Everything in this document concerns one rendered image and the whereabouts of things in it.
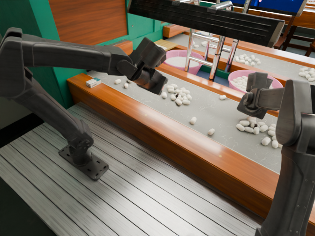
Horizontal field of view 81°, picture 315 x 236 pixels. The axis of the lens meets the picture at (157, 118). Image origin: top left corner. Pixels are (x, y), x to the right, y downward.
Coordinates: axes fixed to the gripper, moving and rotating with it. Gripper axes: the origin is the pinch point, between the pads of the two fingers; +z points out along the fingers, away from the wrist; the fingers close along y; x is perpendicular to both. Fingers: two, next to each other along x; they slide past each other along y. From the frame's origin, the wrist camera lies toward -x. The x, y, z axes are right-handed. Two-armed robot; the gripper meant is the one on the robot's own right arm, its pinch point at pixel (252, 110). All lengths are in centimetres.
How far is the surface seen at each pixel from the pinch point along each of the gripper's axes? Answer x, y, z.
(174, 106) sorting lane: 13.0, 28.4, -12.7
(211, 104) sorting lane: 5.1, 16.2, -3.4
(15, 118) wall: 81, 162, -1
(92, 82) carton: 19, 65, -27
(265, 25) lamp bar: -21.5, 6.7, -26.9
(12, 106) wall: 70, 162, -7
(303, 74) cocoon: -35, -13, 42
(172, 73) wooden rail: -2.9, 44.6, 3.2
